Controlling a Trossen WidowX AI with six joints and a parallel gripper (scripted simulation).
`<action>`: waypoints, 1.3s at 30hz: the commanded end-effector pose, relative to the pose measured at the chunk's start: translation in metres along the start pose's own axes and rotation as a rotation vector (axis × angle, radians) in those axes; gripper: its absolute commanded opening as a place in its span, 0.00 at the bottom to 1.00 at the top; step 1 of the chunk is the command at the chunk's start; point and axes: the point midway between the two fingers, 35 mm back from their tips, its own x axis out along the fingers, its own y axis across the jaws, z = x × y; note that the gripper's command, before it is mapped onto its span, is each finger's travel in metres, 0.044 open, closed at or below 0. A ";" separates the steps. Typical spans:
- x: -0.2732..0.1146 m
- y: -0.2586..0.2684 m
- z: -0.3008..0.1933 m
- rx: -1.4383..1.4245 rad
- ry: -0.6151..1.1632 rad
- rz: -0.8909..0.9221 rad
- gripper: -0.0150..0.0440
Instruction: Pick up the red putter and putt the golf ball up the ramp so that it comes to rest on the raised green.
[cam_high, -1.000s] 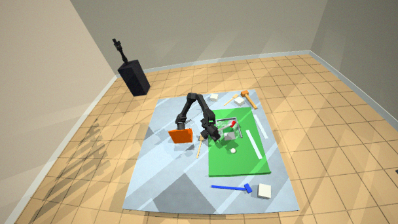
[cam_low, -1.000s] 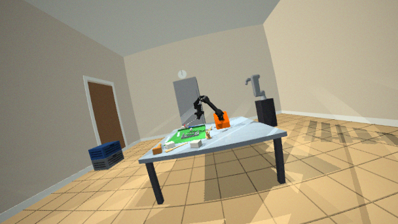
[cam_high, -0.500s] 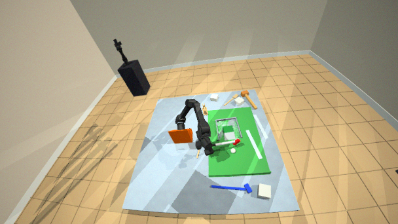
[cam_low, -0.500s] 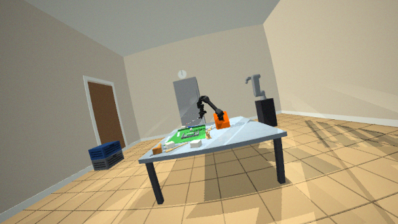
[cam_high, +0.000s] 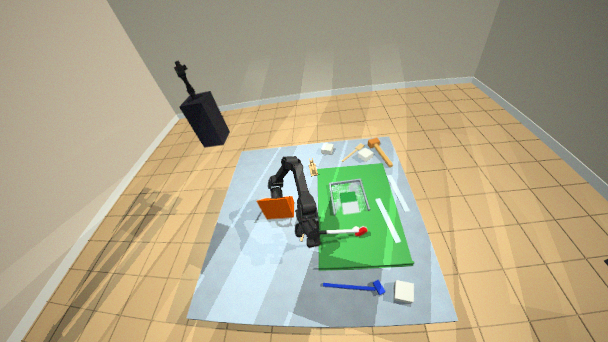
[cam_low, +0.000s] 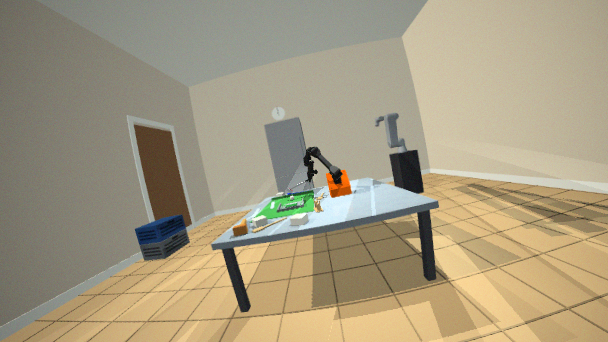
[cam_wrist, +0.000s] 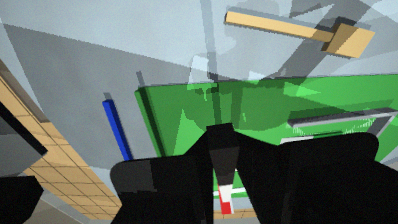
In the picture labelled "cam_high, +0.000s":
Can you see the white flat bar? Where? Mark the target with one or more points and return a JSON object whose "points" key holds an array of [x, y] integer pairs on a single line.
{"points": [[398, 193], [388, 221]]}

